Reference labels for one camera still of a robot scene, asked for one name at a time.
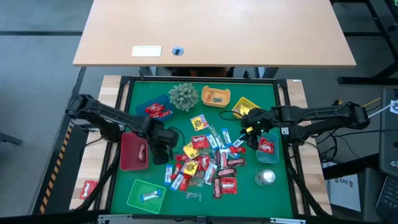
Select grey chair base leg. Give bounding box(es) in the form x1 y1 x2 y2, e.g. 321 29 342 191
0 132 24 146

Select black yellow striped floor ramp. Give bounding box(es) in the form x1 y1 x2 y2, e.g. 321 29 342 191
32 124 90 215

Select yellow mesh basket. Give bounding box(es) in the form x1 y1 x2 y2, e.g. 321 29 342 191
231 96 262 121

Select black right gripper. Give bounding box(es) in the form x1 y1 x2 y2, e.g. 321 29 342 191
241 108 275 150

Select silver rail bracket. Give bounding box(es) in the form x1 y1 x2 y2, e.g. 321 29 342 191
269 217 307 224
98 213 133 224

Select yellow Sour Patch packet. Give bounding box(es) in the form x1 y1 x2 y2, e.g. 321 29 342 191
182 159 200 177
190 113 210 132

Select red plastic bin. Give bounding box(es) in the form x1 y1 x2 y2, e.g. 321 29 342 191
119 130 150 171

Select light wooden desk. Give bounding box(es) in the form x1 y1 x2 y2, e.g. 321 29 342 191
72 0 358 68

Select yellow power cable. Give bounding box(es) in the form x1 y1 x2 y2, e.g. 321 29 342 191
333 96 382 110

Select white silver candy bar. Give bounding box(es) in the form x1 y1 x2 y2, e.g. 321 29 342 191
202 162 218 186

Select black floor cable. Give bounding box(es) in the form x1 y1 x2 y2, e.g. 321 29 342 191
320 129 382 164

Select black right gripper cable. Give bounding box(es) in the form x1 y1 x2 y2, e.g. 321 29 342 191
219 110 246 123

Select teal plastic bin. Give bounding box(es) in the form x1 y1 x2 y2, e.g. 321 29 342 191
255 131 280 164

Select red Skittles packet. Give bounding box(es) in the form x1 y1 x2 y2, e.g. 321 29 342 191
191 134 210 150
197 154 211 172
257 136 276 155
220 177 239 195
80 179 99 200

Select white rectangular desk plate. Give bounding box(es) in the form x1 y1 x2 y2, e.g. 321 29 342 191
131 45 163 58

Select white cable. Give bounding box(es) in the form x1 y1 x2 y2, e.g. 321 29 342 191
368 102 394 116

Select green table mat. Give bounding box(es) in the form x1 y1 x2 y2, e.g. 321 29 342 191
110 80 295 218

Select orange plastic bin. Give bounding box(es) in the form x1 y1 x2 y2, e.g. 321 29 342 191
201 85 232 108

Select artificial pale green succulent plant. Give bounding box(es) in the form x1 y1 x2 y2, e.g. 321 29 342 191
168 82 200 112

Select black keyboard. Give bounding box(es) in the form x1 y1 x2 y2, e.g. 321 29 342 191
374 175 398 223

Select black aluminium rig frame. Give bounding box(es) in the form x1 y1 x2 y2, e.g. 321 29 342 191
93 74 312 224

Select dark grey computer case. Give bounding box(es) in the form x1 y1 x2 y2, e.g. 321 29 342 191
378 88 398 178

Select blue plastic bin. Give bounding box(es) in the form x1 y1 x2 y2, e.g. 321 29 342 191
135 94 175 129

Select clear round jar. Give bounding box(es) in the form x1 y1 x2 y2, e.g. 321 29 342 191
254 169 277 187

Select white labelled box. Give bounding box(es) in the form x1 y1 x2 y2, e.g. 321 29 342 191
328 174 363 213

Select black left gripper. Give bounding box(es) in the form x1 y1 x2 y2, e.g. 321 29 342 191
148 121 180 166

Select white red candy bar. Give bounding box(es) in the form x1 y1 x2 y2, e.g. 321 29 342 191
219 148 229 170

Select black corrugated cable conduit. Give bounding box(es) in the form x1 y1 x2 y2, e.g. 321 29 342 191
74 146 122 212
287 149 327 217

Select green mesh basket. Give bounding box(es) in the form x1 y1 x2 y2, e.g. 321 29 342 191
126 179 167 215

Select black desk base frame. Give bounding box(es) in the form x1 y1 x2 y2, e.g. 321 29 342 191
337 0 398 85

